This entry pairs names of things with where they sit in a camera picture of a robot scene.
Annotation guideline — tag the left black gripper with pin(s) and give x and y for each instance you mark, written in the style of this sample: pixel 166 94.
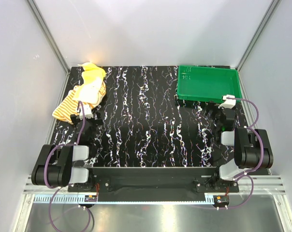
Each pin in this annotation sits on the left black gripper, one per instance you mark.
pixel 96 122

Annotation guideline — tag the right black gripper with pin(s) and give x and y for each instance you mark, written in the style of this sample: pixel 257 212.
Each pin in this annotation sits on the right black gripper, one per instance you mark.
pixel 212 107

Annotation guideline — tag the yellow towel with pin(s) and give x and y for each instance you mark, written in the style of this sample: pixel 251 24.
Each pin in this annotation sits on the yellow towel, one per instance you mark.
pixel 91 72

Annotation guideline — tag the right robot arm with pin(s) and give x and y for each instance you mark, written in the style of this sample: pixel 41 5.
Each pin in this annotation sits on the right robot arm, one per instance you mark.
pixel 252 150

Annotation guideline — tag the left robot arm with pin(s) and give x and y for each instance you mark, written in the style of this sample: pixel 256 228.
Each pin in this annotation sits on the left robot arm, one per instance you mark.
pixel 54 166

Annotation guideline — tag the orange striped towel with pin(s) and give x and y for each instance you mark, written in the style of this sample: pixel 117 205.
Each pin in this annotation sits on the orange striped towel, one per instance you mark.
pixel 90 94

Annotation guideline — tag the green plastic bin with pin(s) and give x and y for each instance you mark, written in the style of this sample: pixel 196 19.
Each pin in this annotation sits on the green plastic bin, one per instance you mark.
pixel 204 84

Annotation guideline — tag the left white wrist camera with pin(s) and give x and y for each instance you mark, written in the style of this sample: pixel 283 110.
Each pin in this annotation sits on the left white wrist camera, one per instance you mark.
pixel 85 112

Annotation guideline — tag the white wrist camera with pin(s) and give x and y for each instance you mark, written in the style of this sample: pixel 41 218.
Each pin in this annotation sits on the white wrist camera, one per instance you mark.
pixel 229 102
pixel 85 112

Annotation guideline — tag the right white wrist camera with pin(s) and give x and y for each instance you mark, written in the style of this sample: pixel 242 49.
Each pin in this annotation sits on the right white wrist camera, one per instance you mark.
pixel 229 102

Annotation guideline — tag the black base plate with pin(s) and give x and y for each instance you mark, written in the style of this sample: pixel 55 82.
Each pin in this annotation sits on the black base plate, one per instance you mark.
pixel 149 185

